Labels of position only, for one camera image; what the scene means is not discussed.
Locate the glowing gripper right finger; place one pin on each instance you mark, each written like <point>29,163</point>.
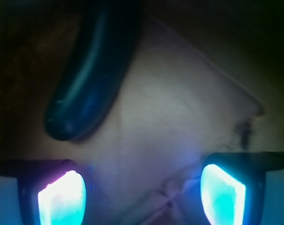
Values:
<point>243,188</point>

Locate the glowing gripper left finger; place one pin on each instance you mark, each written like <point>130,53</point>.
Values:
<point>41,192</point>

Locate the dark green plastic pickle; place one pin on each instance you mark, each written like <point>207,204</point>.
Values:
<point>94,73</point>

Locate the brown paper bag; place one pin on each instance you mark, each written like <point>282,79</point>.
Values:
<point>206,76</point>

